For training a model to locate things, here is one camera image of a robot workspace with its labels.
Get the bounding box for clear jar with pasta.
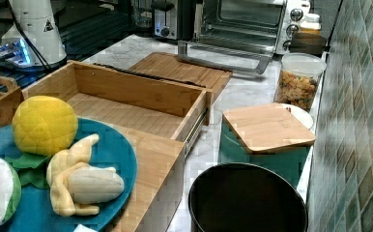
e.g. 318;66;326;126
274;53;327;111

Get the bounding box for plush peeled banana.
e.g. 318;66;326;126
46;133;125;217

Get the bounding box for teal canister with bamboo lid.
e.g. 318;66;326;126
218;103;315;187

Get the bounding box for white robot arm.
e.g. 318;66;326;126
0;0;67;70

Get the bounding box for bamboo drawer cabinet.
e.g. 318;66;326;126
104;126;186;232

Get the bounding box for black round pot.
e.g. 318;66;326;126
188;162;308;232

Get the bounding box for green plush leaf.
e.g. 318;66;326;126
5;153;51;189

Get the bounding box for bamboo drawer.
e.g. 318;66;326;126
23;61;210;141

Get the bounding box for yellow plush lemon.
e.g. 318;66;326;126
12;96;78;156

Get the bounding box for large bamboo cutting board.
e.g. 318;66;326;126
129;52;232;102

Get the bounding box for stainless toaster oven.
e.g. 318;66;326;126
178;0;310;74

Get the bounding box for blue round plate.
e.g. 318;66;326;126
0;118;137;232

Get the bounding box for amber bottle white cap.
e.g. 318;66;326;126
300;14;321;35

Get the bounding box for white round lid container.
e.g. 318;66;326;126
281;103;313;129

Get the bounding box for black slot toaster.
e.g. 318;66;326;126
152;0;195;41

